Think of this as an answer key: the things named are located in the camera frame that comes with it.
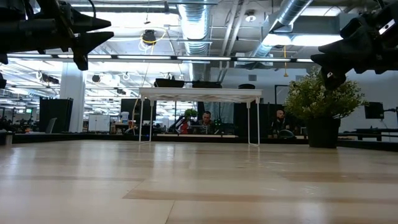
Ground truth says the long ceiling light strip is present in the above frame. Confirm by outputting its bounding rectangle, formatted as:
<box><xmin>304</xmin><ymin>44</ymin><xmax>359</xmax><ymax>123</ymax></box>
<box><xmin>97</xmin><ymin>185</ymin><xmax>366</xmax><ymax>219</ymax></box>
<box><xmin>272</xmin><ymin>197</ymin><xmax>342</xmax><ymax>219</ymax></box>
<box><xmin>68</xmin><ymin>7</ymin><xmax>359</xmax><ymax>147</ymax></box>
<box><xmin>6</xmin><ymin>53</ymin><xmax>315</xmax><ymax>65</ymax></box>

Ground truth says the black background desk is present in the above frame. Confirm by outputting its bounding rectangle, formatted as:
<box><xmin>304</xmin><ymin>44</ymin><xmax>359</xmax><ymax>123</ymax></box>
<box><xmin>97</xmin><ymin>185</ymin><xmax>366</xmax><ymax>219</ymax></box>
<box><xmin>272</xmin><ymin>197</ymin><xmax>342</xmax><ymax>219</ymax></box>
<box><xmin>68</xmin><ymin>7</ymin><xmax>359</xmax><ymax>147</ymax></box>
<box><xmin>338</xmin><ymin>127</ymin><xmax>398</xmax><ymax>142</ymax></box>

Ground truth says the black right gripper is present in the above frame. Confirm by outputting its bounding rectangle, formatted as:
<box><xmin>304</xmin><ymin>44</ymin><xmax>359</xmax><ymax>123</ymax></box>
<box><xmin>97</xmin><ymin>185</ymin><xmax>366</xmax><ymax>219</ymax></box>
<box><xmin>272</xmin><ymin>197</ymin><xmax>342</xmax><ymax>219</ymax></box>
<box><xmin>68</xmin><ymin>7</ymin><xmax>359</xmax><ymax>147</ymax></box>
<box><xmin>310</xmin><ymin>6</ymin><xmax>398</xmax><ymax>91</ymax></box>

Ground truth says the black ceiling spotlight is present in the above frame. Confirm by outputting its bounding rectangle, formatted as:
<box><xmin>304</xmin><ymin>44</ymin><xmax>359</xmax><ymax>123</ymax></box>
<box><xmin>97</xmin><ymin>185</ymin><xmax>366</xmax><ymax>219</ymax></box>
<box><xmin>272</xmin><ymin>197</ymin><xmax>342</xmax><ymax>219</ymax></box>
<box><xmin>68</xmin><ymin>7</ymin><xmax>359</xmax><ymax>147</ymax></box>
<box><xmin>142</xmin><ymin>29</ymin><xmax>157</xmax><ymax>46</ymax></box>

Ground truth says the black computer monitor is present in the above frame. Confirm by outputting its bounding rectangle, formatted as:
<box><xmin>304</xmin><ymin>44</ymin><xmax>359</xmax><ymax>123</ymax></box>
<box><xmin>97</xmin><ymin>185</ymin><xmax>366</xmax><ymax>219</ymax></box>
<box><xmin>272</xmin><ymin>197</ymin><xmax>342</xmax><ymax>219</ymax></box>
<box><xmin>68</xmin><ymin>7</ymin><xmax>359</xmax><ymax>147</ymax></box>
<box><xmin>364</xmin><ymin>101</ymin><xmax>385</xmax><ymax>120</ymax></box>

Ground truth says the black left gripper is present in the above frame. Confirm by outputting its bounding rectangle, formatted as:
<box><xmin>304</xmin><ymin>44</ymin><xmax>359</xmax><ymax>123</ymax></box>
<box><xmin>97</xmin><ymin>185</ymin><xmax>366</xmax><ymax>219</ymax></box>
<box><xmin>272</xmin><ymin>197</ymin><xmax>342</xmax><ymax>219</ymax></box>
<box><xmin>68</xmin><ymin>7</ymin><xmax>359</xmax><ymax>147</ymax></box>
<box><xmin>46</xmin><ymin>0</ymin><xmax>115</xmax><ymax>72</ymax></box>

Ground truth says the black storage cabinet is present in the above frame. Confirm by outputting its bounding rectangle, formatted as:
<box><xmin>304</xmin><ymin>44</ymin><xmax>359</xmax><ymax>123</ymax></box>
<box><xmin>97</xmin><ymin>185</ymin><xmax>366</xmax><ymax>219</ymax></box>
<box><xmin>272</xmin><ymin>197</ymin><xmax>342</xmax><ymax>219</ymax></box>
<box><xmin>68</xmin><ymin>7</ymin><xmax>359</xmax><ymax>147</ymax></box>
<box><xmin>39</xmin><ymin>97</ymin><xmax>74</xmax><ymax>134</ymax></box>

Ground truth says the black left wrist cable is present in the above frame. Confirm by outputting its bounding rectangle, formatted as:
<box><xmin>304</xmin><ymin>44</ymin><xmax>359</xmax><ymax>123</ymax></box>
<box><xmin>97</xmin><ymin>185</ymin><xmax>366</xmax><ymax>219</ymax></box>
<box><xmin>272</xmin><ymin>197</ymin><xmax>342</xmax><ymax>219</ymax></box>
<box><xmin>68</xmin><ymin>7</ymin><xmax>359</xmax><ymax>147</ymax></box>
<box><xmin>88</xmin><ymin>0</ymin><xmax>98</xmax><ymax>19</ymax></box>

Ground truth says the person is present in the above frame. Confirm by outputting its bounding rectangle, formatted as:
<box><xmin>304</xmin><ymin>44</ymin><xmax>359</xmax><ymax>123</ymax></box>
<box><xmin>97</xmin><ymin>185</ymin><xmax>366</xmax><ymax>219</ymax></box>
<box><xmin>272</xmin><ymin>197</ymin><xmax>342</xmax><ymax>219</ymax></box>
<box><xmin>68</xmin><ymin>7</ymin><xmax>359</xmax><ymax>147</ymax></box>
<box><xmin>267</xmin><ymin>109</ymin><xmax>295</xmax><ymax>139</ymax></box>
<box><xmin>195</xmin><ymin>111</ymin><xmax>216</xmax><ymax>135</ymax></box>

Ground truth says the grey background chair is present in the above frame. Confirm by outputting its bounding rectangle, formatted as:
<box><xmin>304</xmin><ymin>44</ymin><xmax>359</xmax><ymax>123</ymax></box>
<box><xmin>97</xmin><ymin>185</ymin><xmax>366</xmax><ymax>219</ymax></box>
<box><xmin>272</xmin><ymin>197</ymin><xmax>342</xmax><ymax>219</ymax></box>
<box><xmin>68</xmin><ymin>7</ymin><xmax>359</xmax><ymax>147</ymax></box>
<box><xmin>45</xmin><ymin>117</ymin><xmax>58</xmax><ymax>134</ymax></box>

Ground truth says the green potted plant black pot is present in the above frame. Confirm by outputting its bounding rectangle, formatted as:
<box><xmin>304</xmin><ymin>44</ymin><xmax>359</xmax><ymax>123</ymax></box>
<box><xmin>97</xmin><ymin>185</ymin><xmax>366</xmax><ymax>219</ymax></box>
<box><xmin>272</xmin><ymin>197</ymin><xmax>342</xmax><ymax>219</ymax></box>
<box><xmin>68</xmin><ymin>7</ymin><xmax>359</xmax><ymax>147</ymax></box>
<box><xmin>283</xmin><ymin>67</ymin><xmax>366</xmax><ymax>149</ymax></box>

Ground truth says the black room partition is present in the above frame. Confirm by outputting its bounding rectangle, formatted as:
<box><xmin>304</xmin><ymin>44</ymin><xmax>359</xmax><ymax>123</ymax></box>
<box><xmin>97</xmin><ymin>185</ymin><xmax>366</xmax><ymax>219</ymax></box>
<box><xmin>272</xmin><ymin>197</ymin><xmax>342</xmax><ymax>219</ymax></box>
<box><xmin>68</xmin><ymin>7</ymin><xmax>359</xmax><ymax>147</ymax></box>
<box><xmin>233</xmin><ymin>101</ymin><xmax>307</xmax><ymax>139</ymax></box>

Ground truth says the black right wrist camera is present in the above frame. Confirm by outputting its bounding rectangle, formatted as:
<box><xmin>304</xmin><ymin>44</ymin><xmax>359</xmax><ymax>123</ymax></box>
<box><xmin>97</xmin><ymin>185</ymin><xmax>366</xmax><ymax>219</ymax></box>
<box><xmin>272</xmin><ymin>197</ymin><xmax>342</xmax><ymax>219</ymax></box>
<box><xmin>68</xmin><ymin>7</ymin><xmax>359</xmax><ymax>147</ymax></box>
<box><xmin>340</xmin><ymin>16</ymin><xmax>369</xmax><ymax>40</ymax></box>

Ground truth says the grey laptop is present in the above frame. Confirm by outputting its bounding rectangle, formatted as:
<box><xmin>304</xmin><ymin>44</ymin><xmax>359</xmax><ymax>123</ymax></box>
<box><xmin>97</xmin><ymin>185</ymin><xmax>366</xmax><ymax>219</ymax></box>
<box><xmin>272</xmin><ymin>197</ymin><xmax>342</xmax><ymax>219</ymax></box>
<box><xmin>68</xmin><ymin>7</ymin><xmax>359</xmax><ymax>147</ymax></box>
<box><xmin>190</xmin><ymin>124</ymin><xmax>208</xmax><ymax>135</ymax></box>

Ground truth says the white lattice shelf rack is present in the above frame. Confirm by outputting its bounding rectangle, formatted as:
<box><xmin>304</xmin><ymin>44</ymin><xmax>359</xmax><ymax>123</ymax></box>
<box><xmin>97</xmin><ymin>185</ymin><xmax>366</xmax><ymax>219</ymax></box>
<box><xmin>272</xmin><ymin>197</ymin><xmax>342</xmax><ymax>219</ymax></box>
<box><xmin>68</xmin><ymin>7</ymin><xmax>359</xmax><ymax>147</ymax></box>
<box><xmin>138</xmin><ymin>86</ymin><xmax>264</xmax><ymax>147</ymax></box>

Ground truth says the silver vertical ventilation duct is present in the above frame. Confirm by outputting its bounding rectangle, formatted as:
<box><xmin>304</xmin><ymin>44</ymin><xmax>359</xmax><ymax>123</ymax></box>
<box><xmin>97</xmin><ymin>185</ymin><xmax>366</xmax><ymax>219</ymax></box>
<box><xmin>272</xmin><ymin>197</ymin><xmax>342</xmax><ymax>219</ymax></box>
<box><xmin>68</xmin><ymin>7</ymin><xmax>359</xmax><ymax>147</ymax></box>
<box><xmin>177</xmin><ymin>0</ymin><xmax>213</xmax><ymax>82</ymax></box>

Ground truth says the white storage cabinet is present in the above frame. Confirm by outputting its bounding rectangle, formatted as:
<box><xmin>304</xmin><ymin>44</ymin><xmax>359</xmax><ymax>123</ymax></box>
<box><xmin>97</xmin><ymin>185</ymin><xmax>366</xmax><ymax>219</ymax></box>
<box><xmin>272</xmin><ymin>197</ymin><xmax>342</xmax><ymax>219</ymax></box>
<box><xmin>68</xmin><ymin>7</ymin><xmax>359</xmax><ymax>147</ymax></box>
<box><xmin>88</xmin><ymin>114</ymin><xmax>111</xmax><ymax>133</ymax></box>

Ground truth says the black display panel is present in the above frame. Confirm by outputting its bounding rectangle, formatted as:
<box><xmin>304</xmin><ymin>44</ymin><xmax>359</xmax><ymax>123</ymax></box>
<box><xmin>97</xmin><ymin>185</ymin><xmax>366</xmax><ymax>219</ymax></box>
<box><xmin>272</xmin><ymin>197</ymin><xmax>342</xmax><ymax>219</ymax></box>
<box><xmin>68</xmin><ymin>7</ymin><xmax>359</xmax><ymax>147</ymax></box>
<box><xmin>120</xmin><ymin>98</ymin><xmax>158</xmax><ymax>125</ymax></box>

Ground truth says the red black office chair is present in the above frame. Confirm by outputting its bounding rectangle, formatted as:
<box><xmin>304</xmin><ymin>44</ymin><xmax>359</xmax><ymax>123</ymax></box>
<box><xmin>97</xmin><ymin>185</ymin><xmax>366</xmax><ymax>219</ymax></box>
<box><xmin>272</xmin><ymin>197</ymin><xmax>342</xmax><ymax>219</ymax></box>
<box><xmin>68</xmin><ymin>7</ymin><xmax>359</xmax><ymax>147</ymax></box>
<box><xmin>169</xmin><ymin>114</ymin><xmax>191</xmax><ymax>134</ymax></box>

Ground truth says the silver slanted ventilation duct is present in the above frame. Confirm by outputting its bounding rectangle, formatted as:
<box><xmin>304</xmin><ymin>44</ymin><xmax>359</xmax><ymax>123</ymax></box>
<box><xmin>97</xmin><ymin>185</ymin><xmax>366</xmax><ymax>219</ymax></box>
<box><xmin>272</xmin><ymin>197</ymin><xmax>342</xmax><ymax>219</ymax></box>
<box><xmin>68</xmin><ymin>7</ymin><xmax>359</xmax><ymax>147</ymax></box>
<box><xmin>248</xmin><ymin>0</ymin><xmax>313</xmax><ymax>60</ymax></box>

